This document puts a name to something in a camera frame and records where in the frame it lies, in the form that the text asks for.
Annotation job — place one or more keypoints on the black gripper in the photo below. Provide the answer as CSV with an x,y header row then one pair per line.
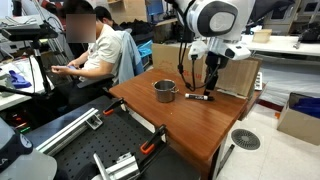
x,y
216,61

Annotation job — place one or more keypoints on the black marker with white ends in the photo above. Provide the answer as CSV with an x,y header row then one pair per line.
x,y
196,97

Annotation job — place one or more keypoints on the small steel pot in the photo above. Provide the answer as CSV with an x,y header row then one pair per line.
x,y
165,91

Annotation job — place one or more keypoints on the light wooden panel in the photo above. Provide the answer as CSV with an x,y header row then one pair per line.
x,y
238,78

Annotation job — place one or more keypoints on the large brown cardboard sheet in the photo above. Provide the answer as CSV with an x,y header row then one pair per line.
x,y
166,60

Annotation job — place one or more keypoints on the round floor drain grate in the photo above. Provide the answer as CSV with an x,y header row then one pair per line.
x,y
245,139

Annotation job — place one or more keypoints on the small wooden box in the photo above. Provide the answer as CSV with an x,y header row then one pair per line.
x,y
262,35

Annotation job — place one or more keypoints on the teal plastic basket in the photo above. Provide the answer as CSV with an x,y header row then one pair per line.
x,y
145,49

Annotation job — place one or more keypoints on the white work table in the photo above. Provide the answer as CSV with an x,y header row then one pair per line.
x,y
283,46

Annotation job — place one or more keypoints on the black orange bar clamp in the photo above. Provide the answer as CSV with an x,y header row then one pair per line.
x,y
153,140
113,106

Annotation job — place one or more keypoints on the blue jacket on chair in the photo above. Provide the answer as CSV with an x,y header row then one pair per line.
x,y
130,56

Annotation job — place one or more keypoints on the open cardboard box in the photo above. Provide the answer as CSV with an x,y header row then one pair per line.
x,y
298,126

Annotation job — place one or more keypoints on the blue fabric in box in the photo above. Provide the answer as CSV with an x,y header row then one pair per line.
x,y
308,106

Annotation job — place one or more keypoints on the black bag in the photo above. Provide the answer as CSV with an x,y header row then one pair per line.
x,y
311,33

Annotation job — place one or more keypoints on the person in white shirt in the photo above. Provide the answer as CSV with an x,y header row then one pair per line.
x,y
105,50

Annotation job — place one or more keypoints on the black office chair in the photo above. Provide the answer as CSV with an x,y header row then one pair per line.
x,y
95,80

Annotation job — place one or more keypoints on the black perforated breadboard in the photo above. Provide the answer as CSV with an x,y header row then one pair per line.
x,y
110,140

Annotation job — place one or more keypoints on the dark-haired person behind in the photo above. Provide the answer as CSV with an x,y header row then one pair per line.
x,y
104,14

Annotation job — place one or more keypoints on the blue-screen smartphone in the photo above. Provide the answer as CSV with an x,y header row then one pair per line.
x,y
71,67

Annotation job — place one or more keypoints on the white desk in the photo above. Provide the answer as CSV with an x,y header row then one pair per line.
x,y
20,98

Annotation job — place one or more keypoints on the blue cloth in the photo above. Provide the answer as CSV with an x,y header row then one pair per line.
x,y
18,81

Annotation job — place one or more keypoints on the black controller box with lights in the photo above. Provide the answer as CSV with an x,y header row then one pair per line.
x,y
15,121

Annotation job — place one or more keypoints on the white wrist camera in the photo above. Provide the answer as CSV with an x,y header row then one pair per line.
x,y
238,51

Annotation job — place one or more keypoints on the metal table leg frame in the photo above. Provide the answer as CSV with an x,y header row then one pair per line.
x,y
226,158

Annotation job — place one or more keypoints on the long aluminium rail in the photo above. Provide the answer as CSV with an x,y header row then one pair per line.
x,y
68,131

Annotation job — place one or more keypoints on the black camera stand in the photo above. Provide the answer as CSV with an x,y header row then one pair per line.
x,y
41,70

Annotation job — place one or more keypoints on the black camera on stand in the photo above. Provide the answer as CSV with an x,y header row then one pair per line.
x,y
28,32

